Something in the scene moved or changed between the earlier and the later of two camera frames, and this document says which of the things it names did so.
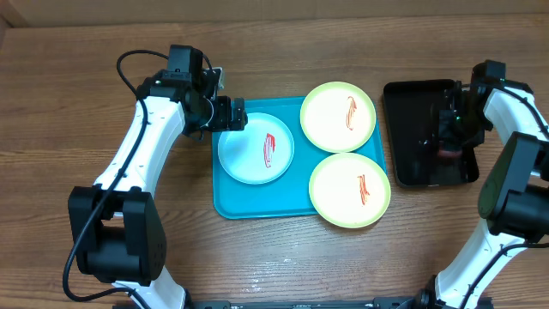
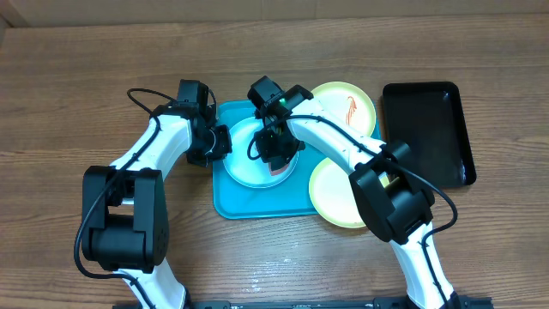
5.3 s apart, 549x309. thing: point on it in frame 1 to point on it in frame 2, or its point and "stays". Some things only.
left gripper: (224, 121) to (224, 147)
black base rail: (334, 303) stays
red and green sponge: (449, 154) to (278, 172)
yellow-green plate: (338, 117) stays
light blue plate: (258, 154) stays
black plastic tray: (419, 156) stays
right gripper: (446, 140) to (276, 150)
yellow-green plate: (349, 190) stays
